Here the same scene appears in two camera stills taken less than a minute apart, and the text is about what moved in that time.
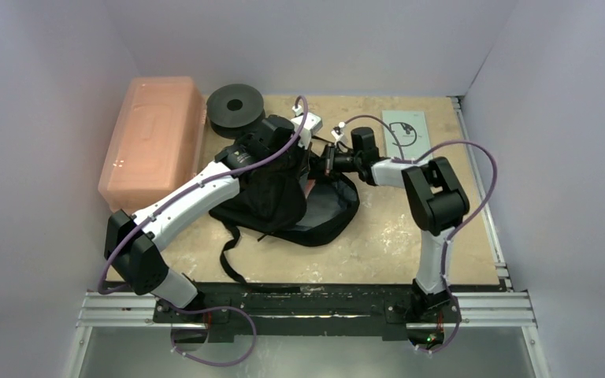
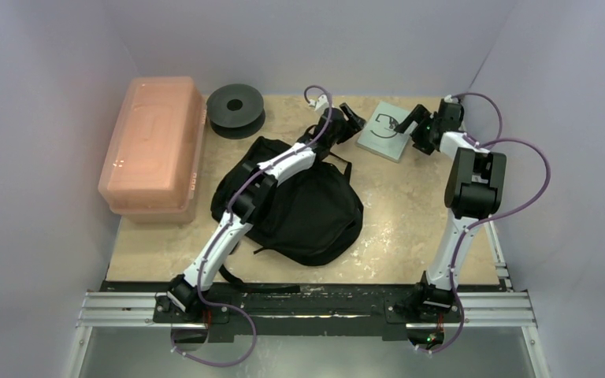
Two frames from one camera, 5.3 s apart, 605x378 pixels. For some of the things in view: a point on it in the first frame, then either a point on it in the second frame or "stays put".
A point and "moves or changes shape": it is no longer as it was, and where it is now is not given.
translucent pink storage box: x=157 y=143 stays put
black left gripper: x=300 y=152 to x=356 y=124
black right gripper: x=328 y=158 to x=420 y=126
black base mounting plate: x=303 y=310 stays put
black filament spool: x=233 y=109 stays put
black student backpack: x=282 y=200 moves or changes shape
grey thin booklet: x=411 y=130 moves or changes shape
